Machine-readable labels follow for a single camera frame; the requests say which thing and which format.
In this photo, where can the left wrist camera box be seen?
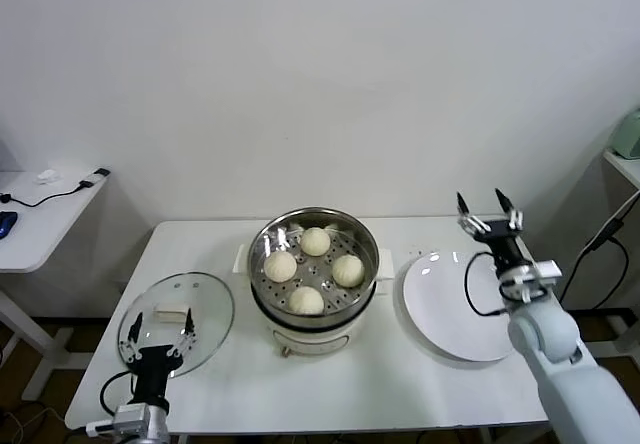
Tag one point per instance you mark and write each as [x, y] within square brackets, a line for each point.
[132, 416]

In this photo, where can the white round plate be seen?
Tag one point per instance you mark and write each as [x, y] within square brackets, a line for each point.
[440, 304]

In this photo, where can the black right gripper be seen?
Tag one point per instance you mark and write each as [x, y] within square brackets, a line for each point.
[505, 241]

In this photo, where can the stainless steel steamer basket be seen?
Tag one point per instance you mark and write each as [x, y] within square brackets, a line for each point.
[367, 259]

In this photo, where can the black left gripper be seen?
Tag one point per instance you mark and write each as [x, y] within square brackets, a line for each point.
[152, 369]

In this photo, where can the white electric cooker base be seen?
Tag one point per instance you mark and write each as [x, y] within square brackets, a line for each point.
[310, 339]

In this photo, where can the blue computer mouse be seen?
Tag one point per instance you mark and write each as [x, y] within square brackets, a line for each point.
[7, 224]

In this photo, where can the white side desk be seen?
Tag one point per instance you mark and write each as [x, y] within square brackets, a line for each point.
[45, 234]

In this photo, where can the pale green appliance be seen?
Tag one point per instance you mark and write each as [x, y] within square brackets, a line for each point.
[627, 136]

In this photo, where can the white steamed baozi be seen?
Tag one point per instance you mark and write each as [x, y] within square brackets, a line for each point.
[348, 270]
[306, 300]
[280, 267]
[315, 241]

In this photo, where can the glass pot lid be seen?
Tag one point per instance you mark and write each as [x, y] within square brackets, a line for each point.
[210, 314]

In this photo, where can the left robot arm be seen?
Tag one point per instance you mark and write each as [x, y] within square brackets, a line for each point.
[155, 424]

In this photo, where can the small white desk object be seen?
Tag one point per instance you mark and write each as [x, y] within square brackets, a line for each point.
[47, 176]

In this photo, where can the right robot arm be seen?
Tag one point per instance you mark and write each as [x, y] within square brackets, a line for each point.
[545, 334]

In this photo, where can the black adapter plug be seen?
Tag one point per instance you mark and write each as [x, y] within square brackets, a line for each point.
[96, 176]

